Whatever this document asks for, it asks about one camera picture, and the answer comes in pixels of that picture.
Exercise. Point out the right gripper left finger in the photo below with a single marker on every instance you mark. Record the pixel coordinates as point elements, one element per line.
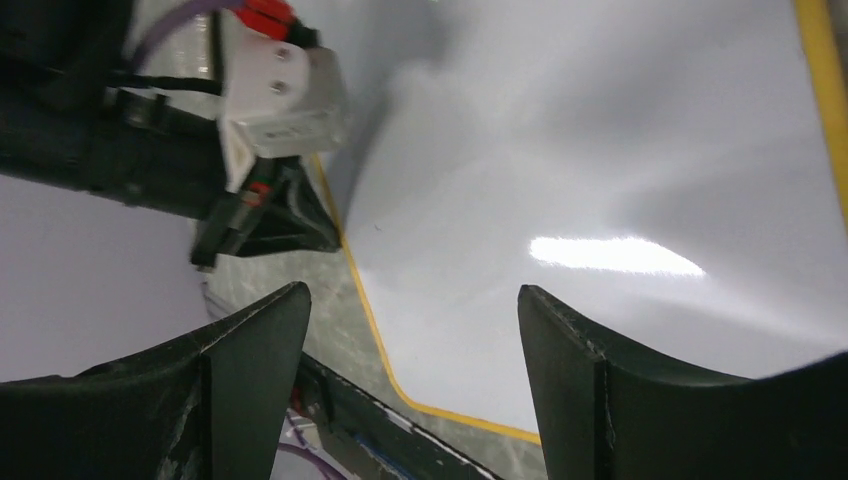
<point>209,404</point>

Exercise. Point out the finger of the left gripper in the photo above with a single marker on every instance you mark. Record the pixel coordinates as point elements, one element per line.
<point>282,212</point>

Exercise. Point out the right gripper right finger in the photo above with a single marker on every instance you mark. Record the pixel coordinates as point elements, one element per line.
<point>608,407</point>

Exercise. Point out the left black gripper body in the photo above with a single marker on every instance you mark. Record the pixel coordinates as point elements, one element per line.
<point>139,152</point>

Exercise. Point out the yellow framed whiteboard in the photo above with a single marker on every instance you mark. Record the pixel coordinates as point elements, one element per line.
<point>674,170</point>

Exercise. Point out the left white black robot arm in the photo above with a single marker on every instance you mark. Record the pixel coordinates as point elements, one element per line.
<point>69,56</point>

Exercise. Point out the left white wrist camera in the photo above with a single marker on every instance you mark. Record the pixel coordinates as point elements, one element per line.
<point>284,93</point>

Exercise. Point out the black aluminium base frame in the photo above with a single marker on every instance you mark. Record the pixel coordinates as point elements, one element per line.
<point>367,437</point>

